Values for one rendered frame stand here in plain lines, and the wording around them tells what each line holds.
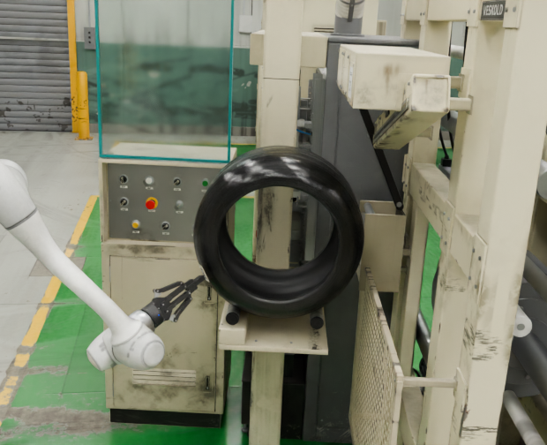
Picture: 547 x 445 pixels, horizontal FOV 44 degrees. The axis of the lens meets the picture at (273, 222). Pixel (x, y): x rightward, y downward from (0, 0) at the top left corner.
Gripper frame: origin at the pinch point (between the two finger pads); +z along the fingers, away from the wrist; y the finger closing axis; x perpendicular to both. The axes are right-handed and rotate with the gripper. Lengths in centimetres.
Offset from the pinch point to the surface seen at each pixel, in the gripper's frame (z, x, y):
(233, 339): 0.4, 2.7, 23.0
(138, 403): -9, -101, 60
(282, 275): 32.9, -2.6, 18.9
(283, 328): 20.1, 0.9, 33.4
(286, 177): 30.3, 31.0, -18.3
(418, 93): 39, 85, -29
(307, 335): 22.3, 9.2, 37.5
